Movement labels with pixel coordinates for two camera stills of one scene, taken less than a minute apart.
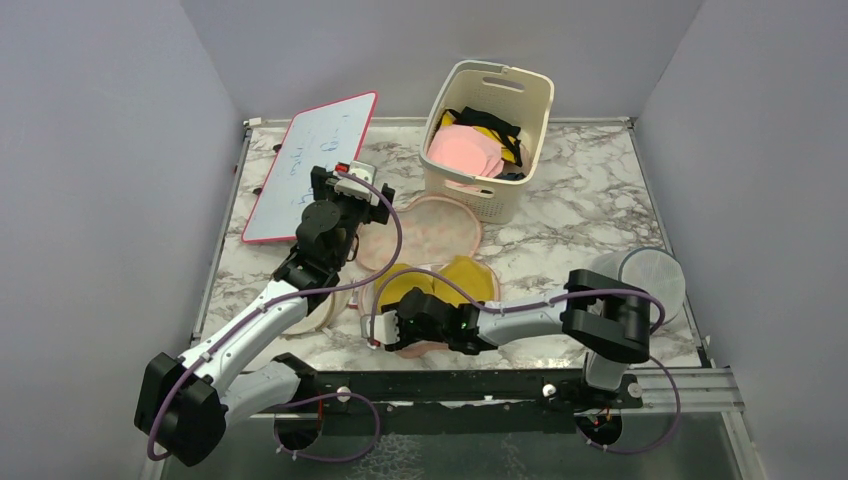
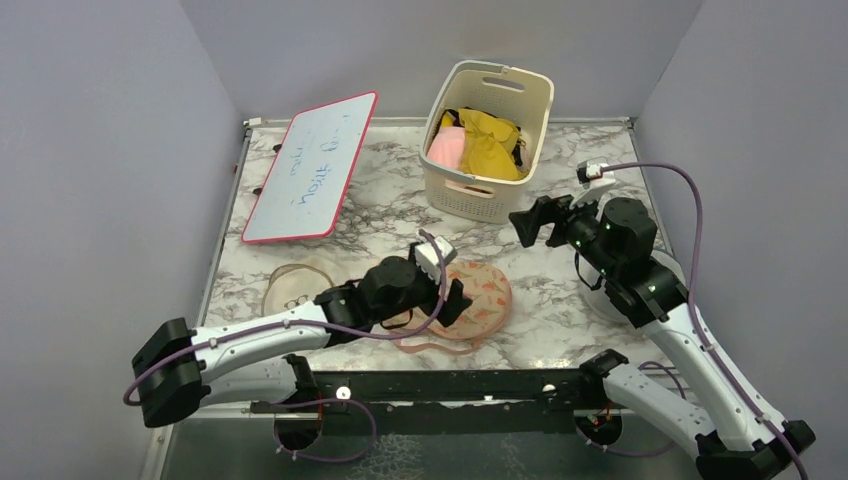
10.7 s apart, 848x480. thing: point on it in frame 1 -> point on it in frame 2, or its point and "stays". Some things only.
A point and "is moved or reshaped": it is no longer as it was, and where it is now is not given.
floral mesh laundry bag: (421, 230) is moved or reshaped
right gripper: (398, 336) -> (546, 210)
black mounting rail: (457, 403) stays
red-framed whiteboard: (318, 138) stays
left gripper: (331, 189) -> (433, 279)
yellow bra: (472, 278) is moved or reshaped
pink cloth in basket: (467, 149) stays
